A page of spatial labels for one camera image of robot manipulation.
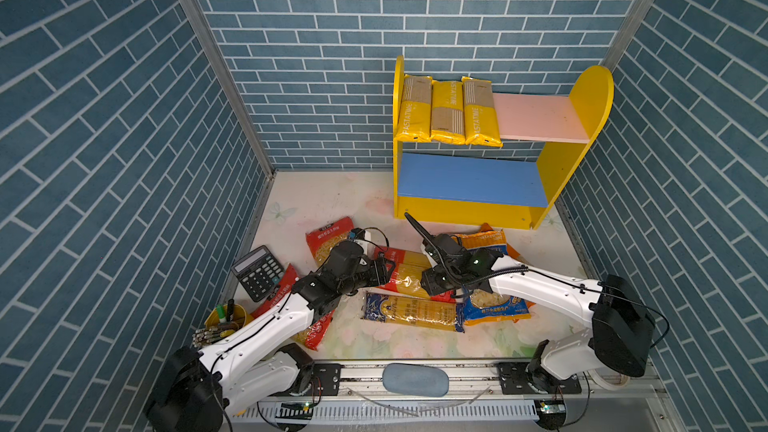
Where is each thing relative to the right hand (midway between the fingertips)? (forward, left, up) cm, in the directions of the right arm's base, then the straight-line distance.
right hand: (422, 279), depth 82 cm
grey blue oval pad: (-23, +1, -6) cm, 24 cm away
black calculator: (+1, +50, -6) cm, 51 cm away
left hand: (0, +9, +5) cm, 10 cm away
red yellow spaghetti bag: (+3, +4, -4) cm, 7 cm away
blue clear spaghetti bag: (-7, 0, -6) cm, 9 cm away
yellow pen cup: (-14, +49, +1) cm, 51 cm away
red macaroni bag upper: (+13, +34, -4) cm, 36 cm away
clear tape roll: (-19, -44, -9) cm, 49 cm away
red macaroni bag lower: (-16, +28, -5) cm, 33 cm away
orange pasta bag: (+15, -19, 0) cm, 24 cm away
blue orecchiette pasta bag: (-4, -17, -6) cm, 19 cm away
